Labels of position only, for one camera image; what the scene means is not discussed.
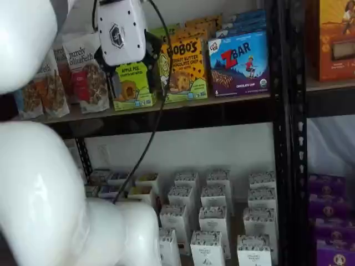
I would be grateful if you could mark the blue Zbar chocolate chip box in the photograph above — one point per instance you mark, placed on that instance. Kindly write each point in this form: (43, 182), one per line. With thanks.
(238, 66)
(244, 27)
(249, 15)

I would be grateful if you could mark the yellow Bobo's peanut butter box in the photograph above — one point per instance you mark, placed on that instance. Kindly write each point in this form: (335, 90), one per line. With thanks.
(194, 34)
(185, 72)
(205, 20)

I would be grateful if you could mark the white granola bag red label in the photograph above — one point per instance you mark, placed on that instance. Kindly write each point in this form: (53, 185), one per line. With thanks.
(63, 72)
(88, 77)

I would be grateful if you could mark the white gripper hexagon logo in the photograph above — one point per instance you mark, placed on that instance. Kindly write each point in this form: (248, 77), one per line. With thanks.
(122, 30)

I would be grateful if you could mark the black metal shelving unit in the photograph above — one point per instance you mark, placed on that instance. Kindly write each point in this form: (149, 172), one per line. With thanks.
(330, 102)
(194, 116)

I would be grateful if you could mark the green Bobo's apple pie box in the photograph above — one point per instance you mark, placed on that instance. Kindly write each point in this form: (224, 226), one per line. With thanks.
(133, 88)
(169, 30)

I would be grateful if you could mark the large orange cardboard box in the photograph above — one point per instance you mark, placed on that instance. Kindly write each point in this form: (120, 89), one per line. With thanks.
(332, 33)

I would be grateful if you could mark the white box colourful lid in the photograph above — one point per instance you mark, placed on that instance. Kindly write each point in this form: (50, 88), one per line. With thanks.
(140, 195)
(100, 176)
(109, 191)
(91, 191)
(117, 178)
(147, 180)

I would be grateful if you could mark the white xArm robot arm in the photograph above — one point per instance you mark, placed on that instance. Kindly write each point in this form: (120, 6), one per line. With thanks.
(41, 194)

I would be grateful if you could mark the white organic pantry box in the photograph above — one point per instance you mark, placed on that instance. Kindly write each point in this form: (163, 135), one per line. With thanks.
(208, 249)
(253, 252)
(213, 198)
(213, 221)
(219, 178)
(169, 249)
(259, 224)
(180, 198)
(187, 181)
(174, 224)
(262, 198)
(262, 180)

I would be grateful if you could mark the purple snack box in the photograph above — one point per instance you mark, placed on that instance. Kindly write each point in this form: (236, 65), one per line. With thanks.
(327, 184)
(335, 255)
(328, 207)
(335, 231)

